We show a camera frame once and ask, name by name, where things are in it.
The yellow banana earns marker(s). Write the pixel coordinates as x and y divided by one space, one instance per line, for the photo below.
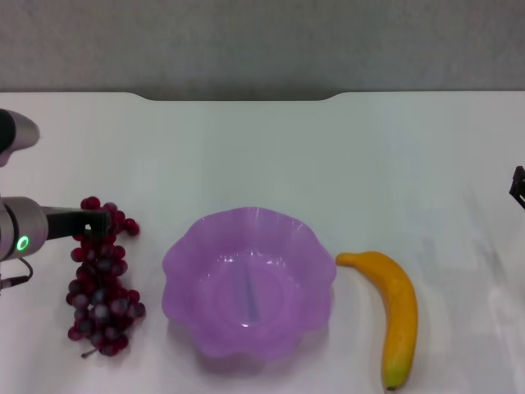
400 303

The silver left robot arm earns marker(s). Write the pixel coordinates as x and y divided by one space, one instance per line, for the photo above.
20 223

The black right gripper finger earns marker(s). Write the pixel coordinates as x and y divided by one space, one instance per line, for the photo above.
519 184

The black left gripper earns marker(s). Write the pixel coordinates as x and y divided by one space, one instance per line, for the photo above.
65 223

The dark red grape bunch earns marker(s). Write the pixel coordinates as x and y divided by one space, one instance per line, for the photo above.
102 287

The purple wavy plastic bowl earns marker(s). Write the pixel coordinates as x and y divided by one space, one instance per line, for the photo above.
250 287

